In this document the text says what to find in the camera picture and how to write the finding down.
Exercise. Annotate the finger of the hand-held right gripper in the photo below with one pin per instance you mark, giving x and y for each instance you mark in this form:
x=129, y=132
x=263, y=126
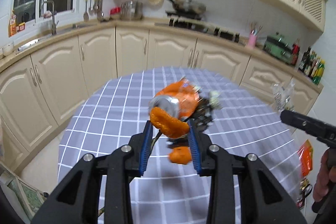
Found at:
x=304, y=124

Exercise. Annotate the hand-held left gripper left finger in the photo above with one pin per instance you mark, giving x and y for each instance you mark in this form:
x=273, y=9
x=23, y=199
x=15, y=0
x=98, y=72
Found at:
x=145, y=150

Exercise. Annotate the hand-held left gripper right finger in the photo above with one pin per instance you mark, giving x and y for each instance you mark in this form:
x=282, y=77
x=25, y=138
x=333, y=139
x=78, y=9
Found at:
x=194, y=150

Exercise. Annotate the orange snack piece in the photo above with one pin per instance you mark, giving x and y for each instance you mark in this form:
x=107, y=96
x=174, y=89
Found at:
x=179, y=155
x=168, y=123

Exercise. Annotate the clear plastic wrapper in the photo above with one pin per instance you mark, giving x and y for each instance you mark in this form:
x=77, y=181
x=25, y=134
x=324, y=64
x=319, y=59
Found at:
x=283, y=95

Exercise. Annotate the person's right hand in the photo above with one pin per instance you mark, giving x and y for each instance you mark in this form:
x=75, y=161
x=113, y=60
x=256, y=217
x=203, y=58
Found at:
x=323, y=179

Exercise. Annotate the orange plastic package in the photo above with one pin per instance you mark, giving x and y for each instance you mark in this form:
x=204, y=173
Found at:
x=306, y=158

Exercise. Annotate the blue checked tablecloth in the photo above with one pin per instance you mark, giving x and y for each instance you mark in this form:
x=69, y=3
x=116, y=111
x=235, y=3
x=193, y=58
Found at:
x=118, y=113

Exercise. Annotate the green plastic bottle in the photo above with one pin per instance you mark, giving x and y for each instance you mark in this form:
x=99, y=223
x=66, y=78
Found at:
x=319, y=73

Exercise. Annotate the orange snack bag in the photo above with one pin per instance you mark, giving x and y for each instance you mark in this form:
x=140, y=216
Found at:
x=181, y=98

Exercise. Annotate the green white snack wrapper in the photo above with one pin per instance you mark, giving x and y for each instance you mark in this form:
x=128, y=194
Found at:
x=215, y=99

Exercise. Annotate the green label oil bottle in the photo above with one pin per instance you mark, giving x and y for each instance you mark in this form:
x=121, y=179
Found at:
x=313, y=65

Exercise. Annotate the cream cabinet drawer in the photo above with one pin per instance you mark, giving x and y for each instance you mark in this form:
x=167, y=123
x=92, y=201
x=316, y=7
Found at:
x=267, y=74

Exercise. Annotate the dark glass bottle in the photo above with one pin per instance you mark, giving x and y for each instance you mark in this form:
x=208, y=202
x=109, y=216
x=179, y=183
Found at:
x=305, y=60

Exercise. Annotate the red label sauce bottle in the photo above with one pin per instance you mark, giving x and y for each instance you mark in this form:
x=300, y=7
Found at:
x=296, y=53

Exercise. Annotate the green electric cooker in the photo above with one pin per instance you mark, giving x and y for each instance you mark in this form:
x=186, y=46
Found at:
x=278, y=48

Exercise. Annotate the pink utensil holder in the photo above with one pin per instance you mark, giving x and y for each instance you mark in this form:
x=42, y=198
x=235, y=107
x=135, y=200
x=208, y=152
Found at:
x=252, y=41

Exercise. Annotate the cream base cabinet run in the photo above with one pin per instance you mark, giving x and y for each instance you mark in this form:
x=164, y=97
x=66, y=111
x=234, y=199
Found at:
x=105, y=56

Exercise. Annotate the bundle of chopsticks and spoons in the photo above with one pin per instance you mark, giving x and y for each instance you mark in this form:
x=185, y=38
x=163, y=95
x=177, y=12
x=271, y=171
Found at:
x=256, y=29

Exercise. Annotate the black glass gas hob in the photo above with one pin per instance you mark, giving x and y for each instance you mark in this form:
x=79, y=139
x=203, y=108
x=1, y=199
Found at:
x=204, y=28

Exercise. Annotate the black induction cooker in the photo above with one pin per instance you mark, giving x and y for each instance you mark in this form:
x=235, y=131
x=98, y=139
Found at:
x=183, y=15

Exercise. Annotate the stainless steel stock pot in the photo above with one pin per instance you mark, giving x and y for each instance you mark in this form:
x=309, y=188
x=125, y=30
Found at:
x=132, y=10

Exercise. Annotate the red plastic container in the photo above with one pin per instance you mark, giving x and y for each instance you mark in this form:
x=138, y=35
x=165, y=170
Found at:
x=115, y=11

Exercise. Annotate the steel skimmer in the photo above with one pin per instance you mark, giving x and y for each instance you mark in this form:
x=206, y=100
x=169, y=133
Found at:
x=100, y=14

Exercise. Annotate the steel slotted spatula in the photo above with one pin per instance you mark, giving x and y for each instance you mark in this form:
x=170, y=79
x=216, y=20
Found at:
x=86, y=16

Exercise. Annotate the glass wok lid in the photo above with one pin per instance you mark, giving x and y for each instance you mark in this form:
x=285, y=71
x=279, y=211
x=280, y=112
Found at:
x=190, y=2

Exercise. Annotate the steel ladle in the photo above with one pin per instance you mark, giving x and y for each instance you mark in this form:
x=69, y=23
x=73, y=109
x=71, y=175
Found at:
x=91, y=11

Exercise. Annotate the steel serving spoon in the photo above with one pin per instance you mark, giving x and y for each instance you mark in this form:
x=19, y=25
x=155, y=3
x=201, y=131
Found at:
x=95, y=7

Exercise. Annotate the steel kitchen sink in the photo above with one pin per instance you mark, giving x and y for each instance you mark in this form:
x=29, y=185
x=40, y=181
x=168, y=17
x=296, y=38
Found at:
x=34, y=43

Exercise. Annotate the steel kitchen faucet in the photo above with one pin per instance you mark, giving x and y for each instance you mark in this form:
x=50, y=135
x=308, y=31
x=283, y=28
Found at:
x=53, y=22

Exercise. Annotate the pink cloth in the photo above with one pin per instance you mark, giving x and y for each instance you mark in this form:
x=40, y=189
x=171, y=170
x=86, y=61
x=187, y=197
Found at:
x=47, y=14

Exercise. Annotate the small red jar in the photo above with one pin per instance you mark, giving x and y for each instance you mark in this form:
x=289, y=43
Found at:
x=21, y=27

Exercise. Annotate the orange seasoning packet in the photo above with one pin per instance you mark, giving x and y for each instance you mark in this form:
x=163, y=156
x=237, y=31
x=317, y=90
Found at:
x=13, y=26

